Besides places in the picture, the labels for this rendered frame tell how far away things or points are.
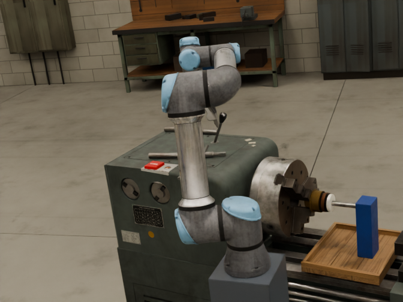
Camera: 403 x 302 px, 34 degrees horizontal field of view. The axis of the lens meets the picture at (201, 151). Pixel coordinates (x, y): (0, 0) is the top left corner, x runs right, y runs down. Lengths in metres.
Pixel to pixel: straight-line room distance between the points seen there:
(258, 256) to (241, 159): 0.65
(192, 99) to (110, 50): 8.09
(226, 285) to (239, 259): 0.09
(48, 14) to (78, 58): 0.79
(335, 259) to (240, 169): 0.50
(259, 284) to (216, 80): 0.64
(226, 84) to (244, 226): 0.44
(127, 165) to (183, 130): 0.76
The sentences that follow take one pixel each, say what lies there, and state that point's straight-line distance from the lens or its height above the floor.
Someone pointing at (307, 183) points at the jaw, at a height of 1.11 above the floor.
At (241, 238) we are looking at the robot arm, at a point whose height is 1.23.
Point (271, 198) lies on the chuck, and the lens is 2.55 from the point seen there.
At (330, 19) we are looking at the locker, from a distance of 8.58.
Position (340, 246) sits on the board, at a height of 0.89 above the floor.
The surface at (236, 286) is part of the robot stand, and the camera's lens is 2.12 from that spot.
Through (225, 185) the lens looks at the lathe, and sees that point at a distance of 2.50.
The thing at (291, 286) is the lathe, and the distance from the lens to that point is 2.68.
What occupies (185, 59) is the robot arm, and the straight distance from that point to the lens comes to 2.37.
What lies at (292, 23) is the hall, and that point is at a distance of 9.19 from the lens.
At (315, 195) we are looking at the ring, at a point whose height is 1.12.
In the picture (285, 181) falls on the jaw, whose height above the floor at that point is 1.19.
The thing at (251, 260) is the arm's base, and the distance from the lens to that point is 2.11.
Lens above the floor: 2.18
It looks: 19 degrees down
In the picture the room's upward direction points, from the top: 7 degrees counter-clockwise
